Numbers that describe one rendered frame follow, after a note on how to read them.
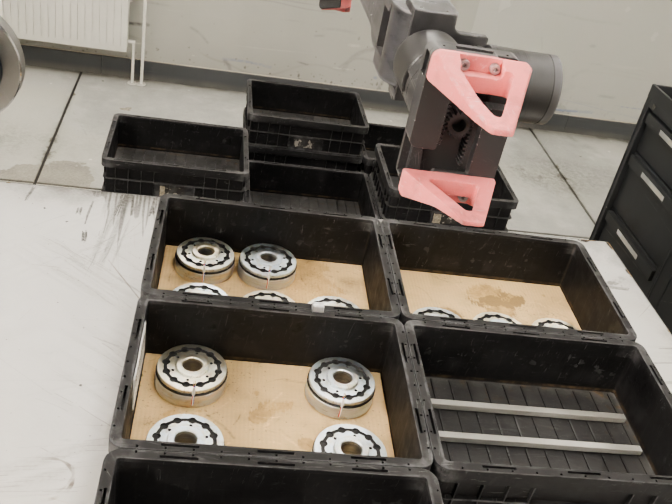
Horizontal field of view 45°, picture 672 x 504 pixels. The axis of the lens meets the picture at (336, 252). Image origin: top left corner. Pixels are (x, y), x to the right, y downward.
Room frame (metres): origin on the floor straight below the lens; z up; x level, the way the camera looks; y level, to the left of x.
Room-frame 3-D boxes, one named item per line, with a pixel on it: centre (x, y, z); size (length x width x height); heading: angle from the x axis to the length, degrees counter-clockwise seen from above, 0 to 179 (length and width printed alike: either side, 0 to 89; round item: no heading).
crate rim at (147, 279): (1.13, 0.10, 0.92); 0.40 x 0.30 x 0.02; 101
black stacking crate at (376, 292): (1.13, 0.10, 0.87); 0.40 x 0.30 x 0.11; 101
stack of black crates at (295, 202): (2.18, 0.12, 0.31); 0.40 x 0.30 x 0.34; 102
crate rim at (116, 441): (0.83, 0.05, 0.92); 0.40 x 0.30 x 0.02; 101
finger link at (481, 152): (0.50, -0.07, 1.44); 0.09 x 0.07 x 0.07; 11
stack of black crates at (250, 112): (2.57, 0.20, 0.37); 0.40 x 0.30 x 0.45; 102
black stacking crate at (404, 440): (0.83, 0.05, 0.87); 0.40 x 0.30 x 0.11; 101
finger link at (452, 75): (0.50, -0.07, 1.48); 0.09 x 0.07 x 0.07; 11
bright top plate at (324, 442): (0.79, -0.08, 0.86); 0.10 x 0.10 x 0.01
